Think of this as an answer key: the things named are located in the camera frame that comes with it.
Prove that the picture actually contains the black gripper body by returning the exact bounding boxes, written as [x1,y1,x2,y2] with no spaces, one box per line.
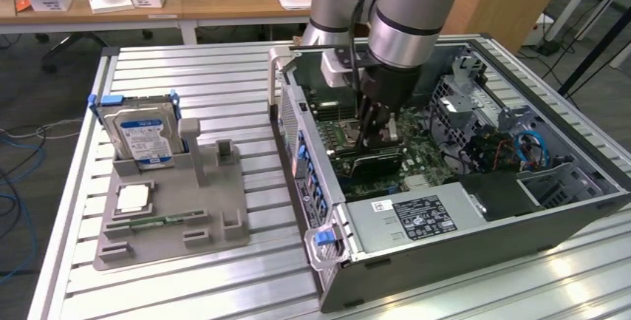
[357,63,421,114]

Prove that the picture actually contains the black Nvidia graphics card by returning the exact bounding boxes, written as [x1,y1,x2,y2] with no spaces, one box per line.
[338,144,405,179]

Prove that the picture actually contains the metal CPU socket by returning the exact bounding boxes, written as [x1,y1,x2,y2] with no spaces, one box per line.
[338,118,364,147]

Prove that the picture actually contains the green motherboard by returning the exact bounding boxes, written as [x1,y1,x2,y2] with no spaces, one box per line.
[308,92,444,202]

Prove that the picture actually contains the silver chipset heatsink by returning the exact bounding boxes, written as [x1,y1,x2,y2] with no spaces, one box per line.
[401,174,442,190]

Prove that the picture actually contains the grey power supply unit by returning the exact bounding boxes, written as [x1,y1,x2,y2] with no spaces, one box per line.
[344,181,489,254]

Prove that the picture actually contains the wooden cabinet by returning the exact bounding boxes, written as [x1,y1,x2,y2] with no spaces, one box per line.
[440,0,576,55]

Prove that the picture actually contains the black power adapter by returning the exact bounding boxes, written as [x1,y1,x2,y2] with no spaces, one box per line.
[534,41,561,57]

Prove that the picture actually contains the open grey PC case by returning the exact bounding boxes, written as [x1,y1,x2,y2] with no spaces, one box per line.
[266,33,631,316]

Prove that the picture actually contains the hard disk with blue carrier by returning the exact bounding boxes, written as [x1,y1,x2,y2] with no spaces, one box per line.
[86,89,180,170]

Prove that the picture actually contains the silver CPU chip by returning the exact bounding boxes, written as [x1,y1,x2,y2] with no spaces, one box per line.
[113,185,152,214]

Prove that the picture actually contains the green RAM stick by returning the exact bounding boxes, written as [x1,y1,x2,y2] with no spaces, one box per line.
[106,213,208,231]

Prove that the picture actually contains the grey parts rack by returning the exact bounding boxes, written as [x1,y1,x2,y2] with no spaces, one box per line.
[92,116,254,273]

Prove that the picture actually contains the black office chair base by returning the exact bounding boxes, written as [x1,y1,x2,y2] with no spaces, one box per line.
[41,30,109,74]

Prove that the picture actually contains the wooden desk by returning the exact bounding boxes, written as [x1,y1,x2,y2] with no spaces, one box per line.
[0,0,452,46]

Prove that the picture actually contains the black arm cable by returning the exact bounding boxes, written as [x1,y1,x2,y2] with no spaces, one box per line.
[348,0,386,90]

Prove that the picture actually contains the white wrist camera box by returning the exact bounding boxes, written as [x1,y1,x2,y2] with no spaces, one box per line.
[318,48,376,89]

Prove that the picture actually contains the grey card retention bracket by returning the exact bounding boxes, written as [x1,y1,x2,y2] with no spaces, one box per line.
[266,47,293,114]

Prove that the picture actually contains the blue disk wire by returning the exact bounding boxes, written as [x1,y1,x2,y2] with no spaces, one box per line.
[512,130,552,170]

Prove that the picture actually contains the blue floor cable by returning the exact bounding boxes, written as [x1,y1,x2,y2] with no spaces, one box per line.
[0,127,47,284]

